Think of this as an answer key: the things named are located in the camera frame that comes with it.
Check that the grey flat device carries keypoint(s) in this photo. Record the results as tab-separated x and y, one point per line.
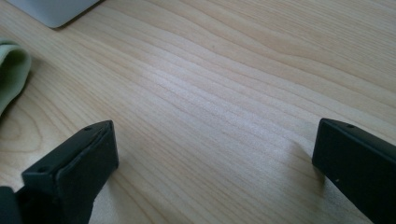
53	11

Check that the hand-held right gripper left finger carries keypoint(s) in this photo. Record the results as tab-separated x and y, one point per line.
77	168

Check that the light green cloth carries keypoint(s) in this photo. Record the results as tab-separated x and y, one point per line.
12	71

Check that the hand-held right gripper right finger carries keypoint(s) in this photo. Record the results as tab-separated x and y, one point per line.
358	161

